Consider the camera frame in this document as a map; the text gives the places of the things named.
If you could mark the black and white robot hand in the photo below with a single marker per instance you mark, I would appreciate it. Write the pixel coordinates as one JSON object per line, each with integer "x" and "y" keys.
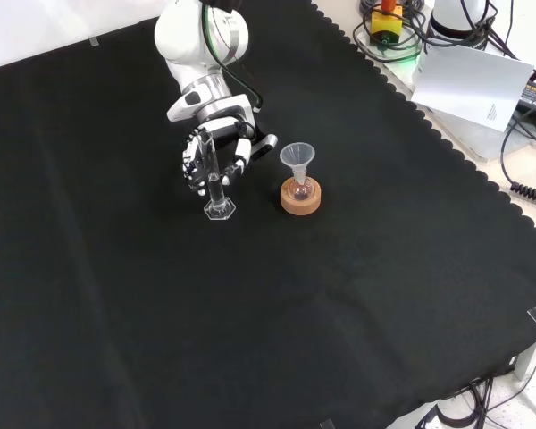
{"x": 243, "y": 149}

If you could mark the clear glass graduated cylinder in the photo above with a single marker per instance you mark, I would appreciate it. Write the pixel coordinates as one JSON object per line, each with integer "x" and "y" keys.
{"x": 216, "y": 196}

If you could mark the clear plastic funnel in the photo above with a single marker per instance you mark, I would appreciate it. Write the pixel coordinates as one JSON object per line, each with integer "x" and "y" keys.
{"x": 297, "y": 155}

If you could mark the round-bottom glass flask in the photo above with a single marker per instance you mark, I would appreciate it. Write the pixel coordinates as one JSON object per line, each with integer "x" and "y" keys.
{"x": 301, "y": 192}

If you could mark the black bench cloth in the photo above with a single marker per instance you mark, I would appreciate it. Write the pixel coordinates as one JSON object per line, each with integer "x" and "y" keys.
{"x": 205, "y": 290}

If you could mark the yellow stop button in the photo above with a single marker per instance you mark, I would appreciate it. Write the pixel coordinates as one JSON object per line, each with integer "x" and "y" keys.
{"x": 386, "y": 24}

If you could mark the pale board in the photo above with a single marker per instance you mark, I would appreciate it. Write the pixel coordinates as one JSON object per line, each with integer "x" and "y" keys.
{"x": 469, "y": 85}

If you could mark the white device with black band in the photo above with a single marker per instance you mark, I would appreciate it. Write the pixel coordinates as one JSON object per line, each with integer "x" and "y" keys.
{"x": 451, "y": 18}

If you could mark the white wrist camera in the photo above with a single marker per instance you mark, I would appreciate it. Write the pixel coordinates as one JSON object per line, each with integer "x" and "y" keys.
{"x": 185, "y": 105}

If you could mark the white metal bench bracket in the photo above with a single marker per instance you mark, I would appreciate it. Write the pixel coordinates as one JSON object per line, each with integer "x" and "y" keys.
{"x": 533, "y": 357}

